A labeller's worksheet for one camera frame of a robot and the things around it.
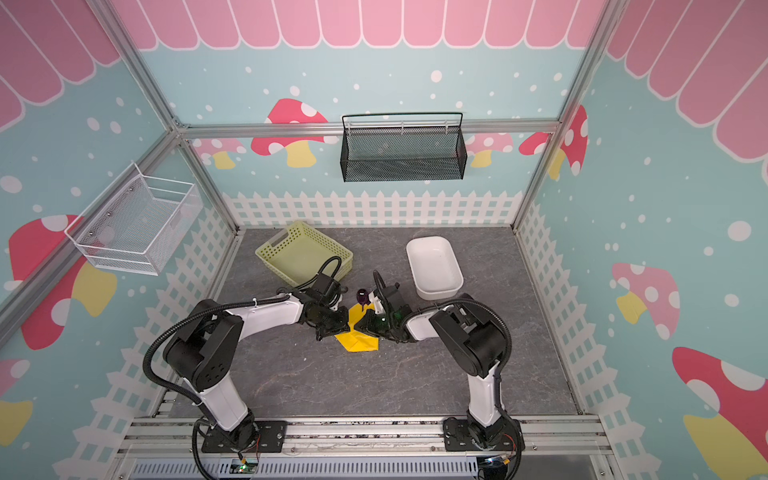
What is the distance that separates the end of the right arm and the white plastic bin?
0.18m

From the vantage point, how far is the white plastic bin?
1001mm

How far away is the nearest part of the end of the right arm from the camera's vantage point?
2.37 ft
